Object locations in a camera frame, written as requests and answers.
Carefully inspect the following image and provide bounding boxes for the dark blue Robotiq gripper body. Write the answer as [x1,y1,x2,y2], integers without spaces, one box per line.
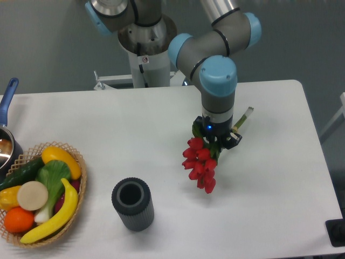
[201,117,233,141]

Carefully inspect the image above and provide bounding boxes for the red tulip bouquet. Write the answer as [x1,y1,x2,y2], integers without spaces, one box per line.
[182,106,254,194]

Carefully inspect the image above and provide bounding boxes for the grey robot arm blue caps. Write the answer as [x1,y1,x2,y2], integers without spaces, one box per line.
[85,1,262,149]

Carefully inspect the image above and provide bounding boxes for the dark grey ribbed vase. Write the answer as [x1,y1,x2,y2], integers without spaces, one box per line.
[111,177,154,232]

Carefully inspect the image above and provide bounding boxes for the black device at table edge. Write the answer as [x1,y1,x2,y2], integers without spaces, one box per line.
[325,219,344,247]

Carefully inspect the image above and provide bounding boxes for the dark red vegetable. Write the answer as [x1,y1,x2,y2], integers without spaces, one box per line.
[54,179,80,214]

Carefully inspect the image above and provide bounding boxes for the green bok choy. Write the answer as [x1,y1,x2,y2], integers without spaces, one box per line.
[34,160,71,224]

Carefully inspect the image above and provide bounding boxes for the woven wicker basket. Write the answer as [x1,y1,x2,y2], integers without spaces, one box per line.
[1,141,87,249]

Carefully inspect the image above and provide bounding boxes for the yellow banana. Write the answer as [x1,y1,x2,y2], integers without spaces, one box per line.
[20,178,78,244]

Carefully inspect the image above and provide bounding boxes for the green cucumber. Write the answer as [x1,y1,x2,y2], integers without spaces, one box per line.
[1,157,44,190]

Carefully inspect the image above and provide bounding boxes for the beige round slice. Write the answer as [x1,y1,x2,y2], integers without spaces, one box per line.
[17,181,48,211]

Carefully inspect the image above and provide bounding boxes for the yellow bell pepper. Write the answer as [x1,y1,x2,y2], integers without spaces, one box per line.
[1,186,21,211]

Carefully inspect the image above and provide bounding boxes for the orange fruit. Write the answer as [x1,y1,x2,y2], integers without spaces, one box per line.
[4,207,34,233]

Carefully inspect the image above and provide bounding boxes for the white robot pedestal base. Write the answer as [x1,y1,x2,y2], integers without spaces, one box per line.
[93,13,189,91]

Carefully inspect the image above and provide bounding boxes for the white frame at right edge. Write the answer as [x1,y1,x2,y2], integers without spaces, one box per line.
[319,92,344,144]

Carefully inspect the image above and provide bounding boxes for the blue handled saucepan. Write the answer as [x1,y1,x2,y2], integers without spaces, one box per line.
[1,78,23,182]

